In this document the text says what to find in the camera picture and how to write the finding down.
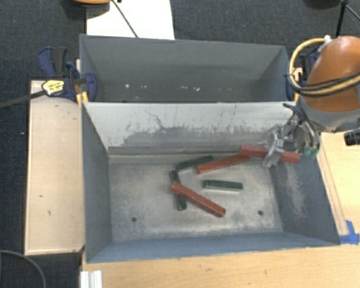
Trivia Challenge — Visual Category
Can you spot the black cylinder on white bracket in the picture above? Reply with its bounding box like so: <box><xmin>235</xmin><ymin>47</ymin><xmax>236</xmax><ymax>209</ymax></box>
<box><xmin>344</xmin><ymin>124</ymin><xmax>360</xmax><ymax>146</ymax></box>

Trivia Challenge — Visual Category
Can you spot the dark green flat block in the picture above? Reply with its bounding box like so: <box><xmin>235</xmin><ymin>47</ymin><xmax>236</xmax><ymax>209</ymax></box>
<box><xmin>202</xmin><ymin>179</ymin><xmax>244</xmax><ymax>192</ymax></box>
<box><xmin>168</xmin><ymin>170</ymin><xmax>188</xmax><ymax>211</ymax></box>
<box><xmin>175</xmin><ymin>155</ymin><xmax>214</xmax><ymax>172</ymax></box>

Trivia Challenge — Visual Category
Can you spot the red-brown block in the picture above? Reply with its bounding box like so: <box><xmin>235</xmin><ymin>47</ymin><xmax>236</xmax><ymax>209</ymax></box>
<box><xmin>238</xmin><ymin>144</ymin><xmax>301</xmax><ymax>164</ymax></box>
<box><xmin>196</xmin><ymin>154</ymin><xmax>250</xmax><ymax>175</ymax></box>
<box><xmin>170</xmin><ymin>181</ymin><xmax>227</xmax><ymax>218</ymax></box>

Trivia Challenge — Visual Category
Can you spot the pale wood flat board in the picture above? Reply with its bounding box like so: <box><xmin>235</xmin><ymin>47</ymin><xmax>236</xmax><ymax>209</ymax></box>
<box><xmin>23</xmin><ymin>79</ymin><xmax>86</xmax><ymax>256</ymax></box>

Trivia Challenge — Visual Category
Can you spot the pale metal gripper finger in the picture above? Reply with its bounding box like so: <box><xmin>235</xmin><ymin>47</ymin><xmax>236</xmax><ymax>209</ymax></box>
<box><xmin>265</xmin><ymin>125</ymin><xmax>282</xmax><ymax>151</ymax></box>
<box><xmin>262</xmin><ymin>142</ymin><xmax>286</xmax><ymax>169</ymax></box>

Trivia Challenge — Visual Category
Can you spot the grey metal bin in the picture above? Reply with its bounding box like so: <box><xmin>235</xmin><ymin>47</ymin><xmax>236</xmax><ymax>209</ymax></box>
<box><xmin>79</xmin><ymin>34</ymin><xmax>341</xmax><ymax>264</ymax></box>

